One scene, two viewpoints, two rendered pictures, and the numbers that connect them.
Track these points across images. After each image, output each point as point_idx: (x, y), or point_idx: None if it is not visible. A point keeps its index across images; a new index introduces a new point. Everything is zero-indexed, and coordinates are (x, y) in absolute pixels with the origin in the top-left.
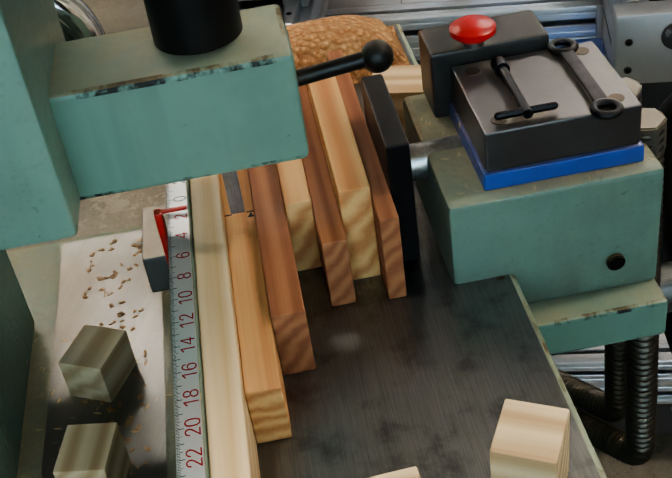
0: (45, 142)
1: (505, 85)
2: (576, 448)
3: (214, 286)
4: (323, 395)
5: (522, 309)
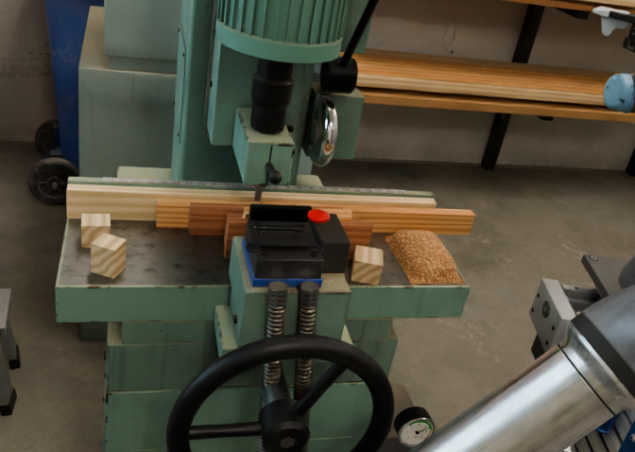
0: (214, 109)
1: (286, 231)
2: (123, 282)
3: (210, 192)
4: (174, 234)
5: (206, 284)
